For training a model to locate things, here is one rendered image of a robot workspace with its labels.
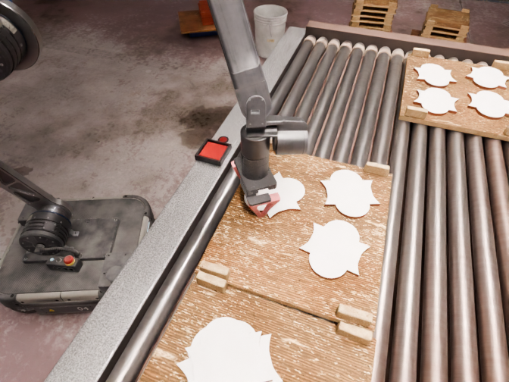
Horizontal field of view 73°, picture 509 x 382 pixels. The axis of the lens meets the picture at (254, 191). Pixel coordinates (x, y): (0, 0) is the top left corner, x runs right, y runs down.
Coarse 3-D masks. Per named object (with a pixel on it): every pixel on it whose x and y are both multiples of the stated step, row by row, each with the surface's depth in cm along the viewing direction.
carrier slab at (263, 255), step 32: (288, 160) 89; (320, 160) 89; (320, 192) 82; (384, 192) 82; (224, 224) 75; (256, 224) 75; (288, 224) 75; (320, 224) 75; (352, 224) 75; (384, 224) 75; (224, 256) 70; (256, 256) 70; (288, 256) 70; (256, 288) 65; (288, 288) 65; (320, 288) 65; (352, 288) 65
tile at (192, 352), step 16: (224, 320) 58; (208, 336) 56; (224, 336) 56; (240, 336) 56; (256, 336) 56; (192, 352) 54; (208, 352) 54; (224, 352) 54; (240, 352) 54; (256, 352) 54; (208, 368) 53; (224, 368) 53; (240, 368) 53; (256, 368) 53
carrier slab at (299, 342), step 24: (192, 288) 65; (192, 312) 62; (216, 312) 62; (240, 312) 62; (264, 312) 62; (288, 312) 62; (168, 336) 59; (192, 336) 59; (288, 336) 59; (312, 336) 59; (336, 336) 59; (168, 360) 57; (288, 360) 57; (312, 360) 57; (336, 360) 57; (360, 360) 57
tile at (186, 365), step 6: (198, 336) 57; (192, 342) 56; (198, 342) 56; (186, 360) 55; (180, 366) 54; (186, 366) 54; (192, 366) 54; (186, 372) 53; (192, 372) 53; (192, 378) 53
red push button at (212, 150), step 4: (208, 144) 94; (212, 144) 94; (216, 144) 94; (204, 148) 93; (208, 148) 93; (212, 148) 93; (216, 148) 93; (220, 148) 93; (224, 148) 93; (204, 152) 92; (208, 152) 92; (212, 152) 92; (216, 152) 92; (220, 152) 92; (208, 156) 91; (212, 156) 91; (216, 156) 91; (220, 156) 91
